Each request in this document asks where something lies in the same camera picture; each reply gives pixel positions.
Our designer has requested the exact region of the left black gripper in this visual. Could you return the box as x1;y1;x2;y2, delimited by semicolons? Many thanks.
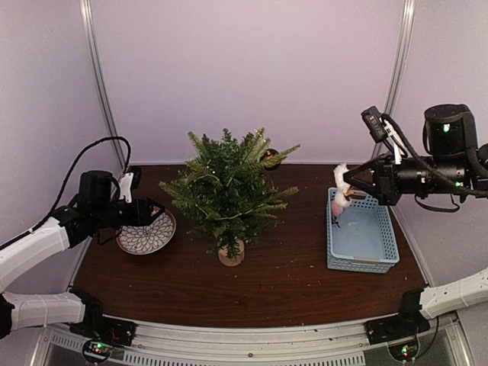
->
92;197;165;229

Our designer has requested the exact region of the white cotton ornament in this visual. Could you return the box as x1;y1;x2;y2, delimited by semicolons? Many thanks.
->
333;163;351;209

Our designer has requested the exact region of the pink ornament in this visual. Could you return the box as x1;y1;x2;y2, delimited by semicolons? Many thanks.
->
331;201;344;217

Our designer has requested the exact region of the small green christmas tree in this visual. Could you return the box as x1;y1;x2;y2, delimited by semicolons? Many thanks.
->
159;128;299;267

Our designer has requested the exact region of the red bauble ornament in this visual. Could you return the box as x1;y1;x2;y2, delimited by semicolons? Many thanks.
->
261;148;281;171

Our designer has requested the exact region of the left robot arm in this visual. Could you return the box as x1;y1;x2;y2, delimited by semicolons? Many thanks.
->
1;170;165;339

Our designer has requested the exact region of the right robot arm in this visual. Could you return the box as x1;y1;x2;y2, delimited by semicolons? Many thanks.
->
335;104;487;337

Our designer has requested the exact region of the patterned ceramic plate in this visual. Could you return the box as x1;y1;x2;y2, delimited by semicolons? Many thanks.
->
116;210;177;255

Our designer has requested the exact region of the small black ornament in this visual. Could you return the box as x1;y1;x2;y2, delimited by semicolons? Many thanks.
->
331;217;340;229

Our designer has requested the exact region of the light blue plastic basket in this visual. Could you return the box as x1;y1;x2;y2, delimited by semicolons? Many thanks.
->
326;188;400;274

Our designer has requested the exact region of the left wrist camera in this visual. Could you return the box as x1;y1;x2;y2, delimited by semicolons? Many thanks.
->
118;166;143;204

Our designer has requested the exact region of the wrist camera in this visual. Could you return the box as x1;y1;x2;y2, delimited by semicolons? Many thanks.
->
361;106;406;165
118;166;143;204

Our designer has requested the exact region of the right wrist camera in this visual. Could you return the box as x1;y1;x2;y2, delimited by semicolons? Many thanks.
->
361;106;406;165

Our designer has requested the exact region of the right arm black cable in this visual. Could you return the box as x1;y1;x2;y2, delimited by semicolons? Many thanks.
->
380;112;488;213

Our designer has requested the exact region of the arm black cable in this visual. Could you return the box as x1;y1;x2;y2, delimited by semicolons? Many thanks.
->
380;112;488;213
0;136;133;245

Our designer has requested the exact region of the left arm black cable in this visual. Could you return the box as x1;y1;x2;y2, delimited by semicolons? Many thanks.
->
0;136;133;245

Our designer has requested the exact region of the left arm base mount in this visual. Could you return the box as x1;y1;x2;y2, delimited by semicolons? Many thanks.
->
69;291;136;346

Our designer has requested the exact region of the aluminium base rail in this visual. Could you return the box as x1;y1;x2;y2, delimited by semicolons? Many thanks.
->
28;313;474;365

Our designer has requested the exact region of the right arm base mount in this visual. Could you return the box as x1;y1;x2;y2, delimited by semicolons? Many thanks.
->
364;294;431;345

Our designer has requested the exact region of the right aluminium corner post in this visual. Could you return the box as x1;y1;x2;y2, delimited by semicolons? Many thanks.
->
384;0;416;115

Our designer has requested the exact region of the aluminium corner post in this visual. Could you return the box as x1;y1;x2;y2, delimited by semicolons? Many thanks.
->
384;0;416;115
79;0;129;169

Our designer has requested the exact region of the left aluminium corner post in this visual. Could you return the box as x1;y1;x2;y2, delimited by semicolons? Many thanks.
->
79;0;129;169

